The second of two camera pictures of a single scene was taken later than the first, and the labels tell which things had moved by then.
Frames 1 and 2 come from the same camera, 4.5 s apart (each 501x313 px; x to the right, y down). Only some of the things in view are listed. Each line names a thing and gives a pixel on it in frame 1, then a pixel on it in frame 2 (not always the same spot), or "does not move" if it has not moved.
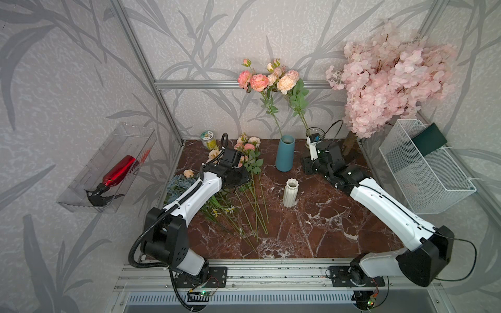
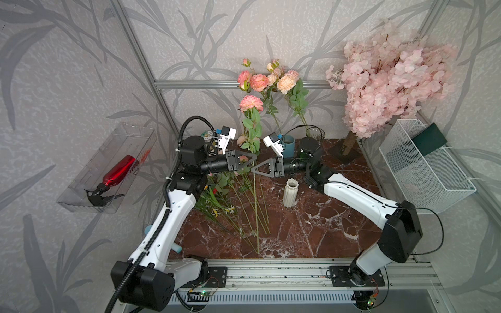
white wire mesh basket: [421, 184] does not move
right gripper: [306, 162] to [278, 171]
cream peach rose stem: [295, 91] does not move
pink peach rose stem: [259, 83] does not move
